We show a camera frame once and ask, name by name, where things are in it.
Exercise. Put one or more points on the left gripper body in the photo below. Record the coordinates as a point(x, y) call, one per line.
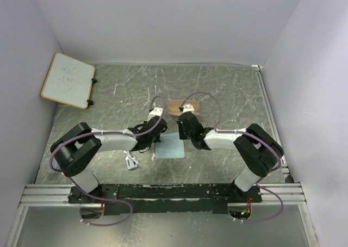
point(156, 139)

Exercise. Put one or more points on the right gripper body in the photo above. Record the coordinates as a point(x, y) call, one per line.
point(182, 134)

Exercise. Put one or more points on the light blue cleaning cloth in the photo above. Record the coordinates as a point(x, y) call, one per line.
point(170, 147)

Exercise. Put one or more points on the pink glasses case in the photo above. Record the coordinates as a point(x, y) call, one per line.
point(177, 107)

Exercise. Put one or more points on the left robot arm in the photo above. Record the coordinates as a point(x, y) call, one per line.
point(74, 151)

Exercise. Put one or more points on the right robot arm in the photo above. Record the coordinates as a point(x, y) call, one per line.
point(259, 151)

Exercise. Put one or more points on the white sunglasses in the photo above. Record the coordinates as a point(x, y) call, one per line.
point(131, 161)

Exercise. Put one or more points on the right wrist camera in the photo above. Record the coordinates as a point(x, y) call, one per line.
point(187, 108)

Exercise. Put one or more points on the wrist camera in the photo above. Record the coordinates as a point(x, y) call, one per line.
point(187, 108)
point(156, 111)

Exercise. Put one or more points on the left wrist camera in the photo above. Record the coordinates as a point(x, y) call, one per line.
point(156, 111)

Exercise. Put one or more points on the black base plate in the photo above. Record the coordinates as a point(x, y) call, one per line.
point(162, 198)

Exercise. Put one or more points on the small whiteboard with orange frame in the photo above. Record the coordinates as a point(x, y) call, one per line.
point(69, 81)

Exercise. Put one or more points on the aluminium rail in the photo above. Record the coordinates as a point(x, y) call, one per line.
point(56, 194)

